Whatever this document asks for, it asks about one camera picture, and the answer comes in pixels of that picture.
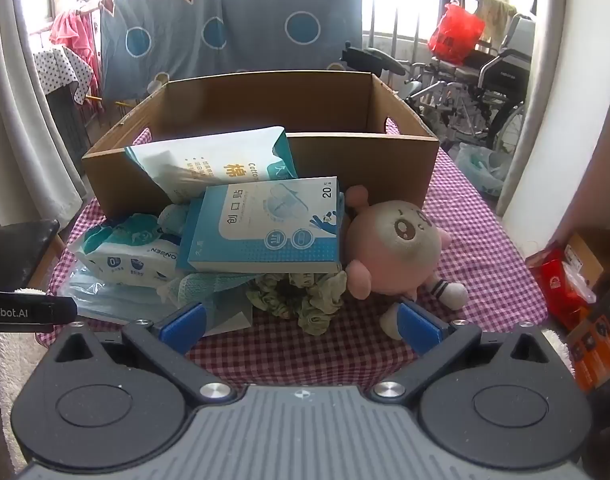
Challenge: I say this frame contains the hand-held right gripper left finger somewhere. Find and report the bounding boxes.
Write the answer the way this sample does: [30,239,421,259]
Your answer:
[50,302,236,406]

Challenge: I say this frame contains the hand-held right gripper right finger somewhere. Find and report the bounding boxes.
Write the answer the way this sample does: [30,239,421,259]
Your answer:
[370,300,563,406]

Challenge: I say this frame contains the teal striped cloth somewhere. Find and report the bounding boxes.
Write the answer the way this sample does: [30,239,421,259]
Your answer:
[157,202,266,311]

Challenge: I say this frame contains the blue face mask pack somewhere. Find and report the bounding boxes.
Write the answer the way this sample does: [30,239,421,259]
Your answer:
[58,260,253,338]

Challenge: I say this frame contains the teal wet wipes pack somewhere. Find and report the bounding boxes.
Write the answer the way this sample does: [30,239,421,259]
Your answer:
[68,212,191,291]

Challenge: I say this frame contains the pink plush toy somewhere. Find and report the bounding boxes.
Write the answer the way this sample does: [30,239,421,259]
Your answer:
[342,185,470,341]

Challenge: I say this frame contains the green patterned scrunchie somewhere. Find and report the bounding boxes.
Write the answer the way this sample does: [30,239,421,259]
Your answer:
[245,270,348,338]

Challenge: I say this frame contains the blue white bandage box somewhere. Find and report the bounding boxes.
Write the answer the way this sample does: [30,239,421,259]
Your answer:
[176,176,343,275]

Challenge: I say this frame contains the white teal cotton pad pack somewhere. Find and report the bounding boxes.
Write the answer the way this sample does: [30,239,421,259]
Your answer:
[124,126,300,206]

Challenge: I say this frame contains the brown cardboard box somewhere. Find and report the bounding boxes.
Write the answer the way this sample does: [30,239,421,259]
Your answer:
[82,71,441,218]

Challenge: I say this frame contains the black boxy device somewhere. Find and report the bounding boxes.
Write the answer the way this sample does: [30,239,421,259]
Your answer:
[0,219,61,291]

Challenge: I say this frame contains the white fuzzy blanket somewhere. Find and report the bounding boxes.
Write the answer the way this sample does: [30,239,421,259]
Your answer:
[0,330,53,466]

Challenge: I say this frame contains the purple checkered tablecloth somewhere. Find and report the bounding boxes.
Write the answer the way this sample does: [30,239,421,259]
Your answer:
[38,127,550,396]

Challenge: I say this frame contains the red packet box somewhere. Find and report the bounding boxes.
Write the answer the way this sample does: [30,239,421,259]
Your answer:
[526,242,598,331]

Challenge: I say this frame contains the clear plastic bag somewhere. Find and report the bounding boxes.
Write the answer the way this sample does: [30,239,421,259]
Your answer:
[455,142,508,198]

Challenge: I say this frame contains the orange black box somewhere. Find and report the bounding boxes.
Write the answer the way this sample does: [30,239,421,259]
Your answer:
[567,285,610,393]

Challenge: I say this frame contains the grey curtain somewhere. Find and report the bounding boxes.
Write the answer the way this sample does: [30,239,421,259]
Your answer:
[0,0,93,226]

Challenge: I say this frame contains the small cardboard carton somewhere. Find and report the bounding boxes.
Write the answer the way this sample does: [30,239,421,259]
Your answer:
[565,228,610,286]

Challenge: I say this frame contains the polka dot cloth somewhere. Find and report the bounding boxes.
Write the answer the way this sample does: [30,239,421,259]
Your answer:
[32,45,96,106]

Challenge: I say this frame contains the folding wheelchair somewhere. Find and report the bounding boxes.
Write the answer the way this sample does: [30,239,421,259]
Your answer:
[342,12,536,153]

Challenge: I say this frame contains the pink hanging clothes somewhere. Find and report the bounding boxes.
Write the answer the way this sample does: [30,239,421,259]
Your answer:
[49,7,103,96]

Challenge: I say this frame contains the red plastic bag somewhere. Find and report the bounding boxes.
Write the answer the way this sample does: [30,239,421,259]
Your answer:
[427,2,486,66]

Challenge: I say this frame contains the blue patterned bedsheet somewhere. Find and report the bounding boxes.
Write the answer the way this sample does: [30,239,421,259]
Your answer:
[99,0,366,101]

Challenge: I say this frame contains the yellow towel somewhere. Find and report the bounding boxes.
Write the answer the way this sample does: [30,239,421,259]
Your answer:
[472,0,518,46]

